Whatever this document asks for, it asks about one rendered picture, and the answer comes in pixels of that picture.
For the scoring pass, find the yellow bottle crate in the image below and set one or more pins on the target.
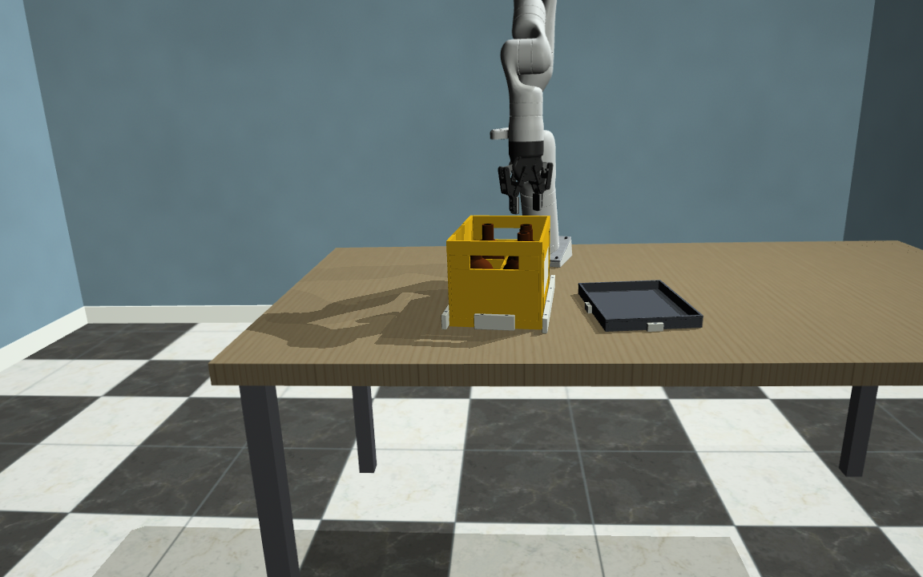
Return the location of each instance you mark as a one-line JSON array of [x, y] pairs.
[[521, 292]]

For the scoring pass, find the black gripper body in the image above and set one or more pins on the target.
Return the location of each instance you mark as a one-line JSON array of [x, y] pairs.
[[519, 153]]

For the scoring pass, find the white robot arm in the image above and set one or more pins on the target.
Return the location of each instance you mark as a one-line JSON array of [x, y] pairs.
[[528, 67]]

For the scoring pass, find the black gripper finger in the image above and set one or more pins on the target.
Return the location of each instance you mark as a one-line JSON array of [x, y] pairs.
[[506, 182], [539, 185]]

